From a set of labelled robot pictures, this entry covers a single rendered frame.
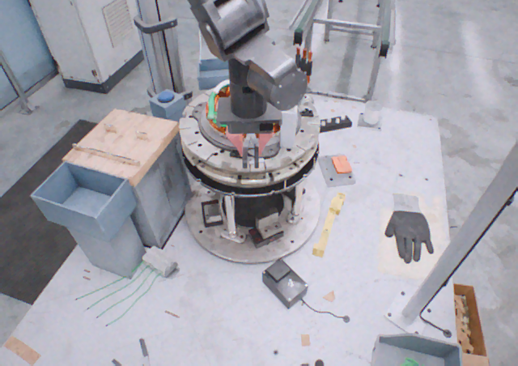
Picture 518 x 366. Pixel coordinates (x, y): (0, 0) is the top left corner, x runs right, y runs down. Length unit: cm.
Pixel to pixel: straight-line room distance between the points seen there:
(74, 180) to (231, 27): 58
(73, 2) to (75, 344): 238
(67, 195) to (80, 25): 217
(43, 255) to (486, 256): 233
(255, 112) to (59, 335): 68
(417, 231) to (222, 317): 56
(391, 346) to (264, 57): 67
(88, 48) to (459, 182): 278
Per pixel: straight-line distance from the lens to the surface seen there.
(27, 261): 218
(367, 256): 97
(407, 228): 103
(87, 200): 87
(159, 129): 86
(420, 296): 83
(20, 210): 245
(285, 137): 71
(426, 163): 127
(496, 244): 226
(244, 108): 53
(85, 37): 299
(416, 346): 87
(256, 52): 46
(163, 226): 96
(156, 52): 115
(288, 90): 45
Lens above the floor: 158
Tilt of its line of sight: 45 degrees down
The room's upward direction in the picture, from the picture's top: straight up
